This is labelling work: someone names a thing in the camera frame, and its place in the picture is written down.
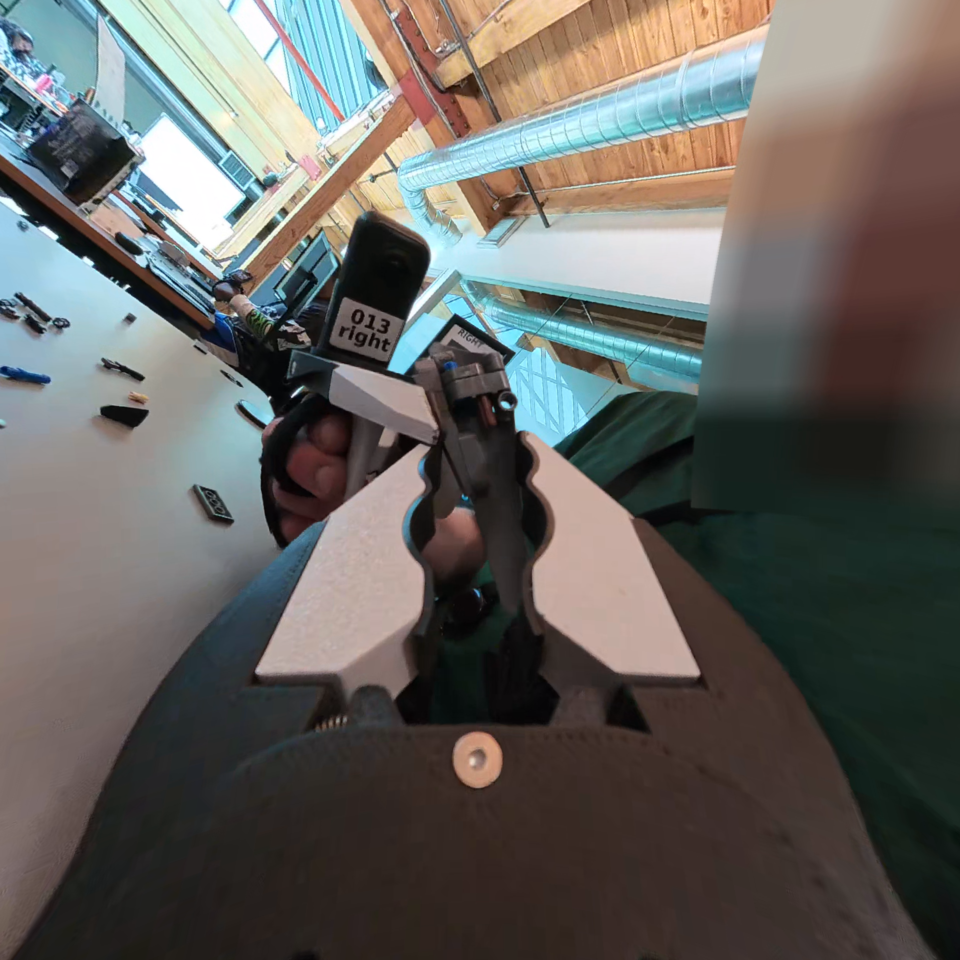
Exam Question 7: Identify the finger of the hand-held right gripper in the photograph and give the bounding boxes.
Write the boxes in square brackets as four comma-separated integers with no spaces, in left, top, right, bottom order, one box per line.
[330,363,441,445]

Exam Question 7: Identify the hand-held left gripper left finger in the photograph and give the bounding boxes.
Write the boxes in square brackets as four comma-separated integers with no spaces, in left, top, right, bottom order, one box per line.
[253,447,444,714]

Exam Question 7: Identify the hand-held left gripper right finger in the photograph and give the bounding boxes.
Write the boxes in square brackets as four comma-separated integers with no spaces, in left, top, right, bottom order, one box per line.
[517,432,703,712]

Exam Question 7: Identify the grey lego wing assembly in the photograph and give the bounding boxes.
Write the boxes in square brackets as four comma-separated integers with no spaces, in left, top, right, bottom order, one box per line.
[414,351,526,620]

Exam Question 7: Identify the black flat Lego plate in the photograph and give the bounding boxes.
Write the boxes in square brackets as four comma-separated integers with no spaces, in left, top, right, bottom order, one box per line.
[192,483,236,525]

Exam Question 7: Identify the scattered tiny black lego bits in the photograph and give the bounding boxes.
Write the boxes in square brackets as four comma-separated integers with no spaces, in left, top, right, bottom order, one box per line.
[0,291,70,335]

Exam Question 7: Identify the black computer monitor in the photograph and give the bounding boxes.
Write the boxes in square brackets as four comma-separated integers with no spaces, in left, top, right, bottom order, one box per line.
[273,228,342,309]

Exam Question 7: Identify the framed white sign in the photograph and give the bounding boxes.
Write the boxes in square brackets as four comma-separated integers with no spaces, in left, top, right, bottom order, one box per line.
[431,313,517,369]

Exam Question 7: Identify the black keyboard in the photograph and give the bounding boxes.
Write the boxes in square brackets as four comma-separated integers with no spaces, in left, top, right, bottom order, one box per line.
[146,251,219,312]

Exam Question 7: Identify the person's green shirt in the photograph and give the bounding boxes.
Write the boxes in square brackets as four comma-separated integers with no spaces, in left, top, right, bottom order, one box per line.
[555,390,960,960]

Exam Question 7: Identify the wooden office desk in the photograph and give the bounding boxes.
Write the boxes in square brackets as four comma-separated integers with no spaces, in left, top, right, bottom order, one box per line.
[0,142,226,331]

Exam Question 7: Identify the dark printed box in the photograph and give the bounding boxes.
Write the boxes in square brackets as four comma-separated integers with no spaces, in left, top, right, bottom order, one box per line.
[26,101,144,204]

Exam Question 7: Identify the silver air duct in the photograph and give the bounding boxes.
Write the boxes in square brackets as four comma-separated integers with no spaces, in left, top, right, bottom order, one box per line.
[396,22,770,249]
[461,281,706,384]

